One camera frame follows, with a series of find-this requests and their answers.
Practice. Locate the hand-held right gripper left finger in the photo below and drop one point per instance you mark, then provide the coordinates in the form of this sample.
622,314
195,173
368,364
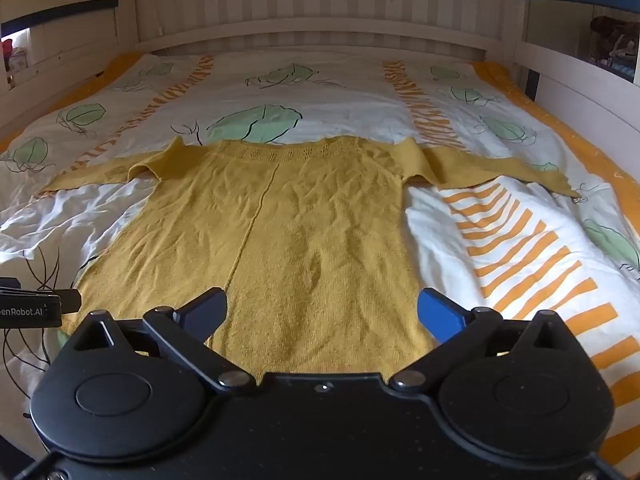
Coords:
206,310

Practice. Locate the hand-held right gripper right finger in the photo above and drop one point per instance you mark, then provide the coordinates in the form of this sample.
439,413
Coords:
442,316

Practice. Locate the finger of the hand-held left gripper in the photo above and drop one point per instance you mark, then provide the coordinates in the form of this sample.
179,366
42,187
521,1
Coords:
71,300

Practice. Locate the yellow knitted sweater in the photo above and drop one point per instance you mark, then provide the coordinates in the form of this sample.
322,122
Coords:
300,235

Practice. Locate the white leaf printed duvet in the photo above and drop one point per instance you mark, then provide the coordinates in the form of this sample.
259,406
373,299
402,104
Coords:
350,105

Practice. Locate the red toy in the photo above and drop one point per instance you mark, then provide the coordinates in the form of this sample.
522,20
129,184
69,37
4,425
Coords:
6,47

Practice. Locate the brown stuffed toy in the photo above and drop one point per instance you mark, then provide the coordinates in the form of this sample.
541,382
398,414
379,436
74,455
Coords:
607,30

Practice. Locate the white wooden bed frame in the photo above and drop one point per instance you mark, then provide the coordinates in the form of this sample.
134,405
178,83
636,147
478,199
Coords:
320,5

